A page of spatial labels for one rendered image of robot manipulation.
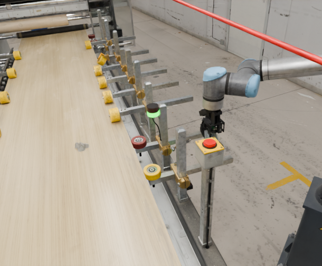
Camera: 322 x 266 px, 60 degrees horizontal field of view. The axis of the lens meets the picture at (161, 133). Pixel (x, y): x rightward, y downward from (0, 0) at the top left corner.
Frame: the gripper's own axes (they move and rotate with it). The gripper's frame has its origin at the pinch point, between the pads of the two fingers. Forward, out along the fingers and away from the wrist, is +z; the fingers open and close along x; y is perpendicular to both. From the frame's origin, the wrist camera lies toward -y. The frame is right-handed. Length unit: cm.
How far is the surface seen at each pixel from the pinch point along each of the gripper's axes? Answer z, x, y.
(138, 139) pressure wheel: 4.8, -29.3, -22.3
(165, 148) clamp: 9.0, -17.4, -14.0
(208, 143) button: -27.2, -19.0, 33.7
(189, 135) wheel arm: 9.9, -0.9, -20.4
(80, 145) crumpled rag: 5, -59, -30
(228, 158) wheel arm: 10.5, 9.1, 4.3
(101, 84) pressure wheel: 1, -36, -94
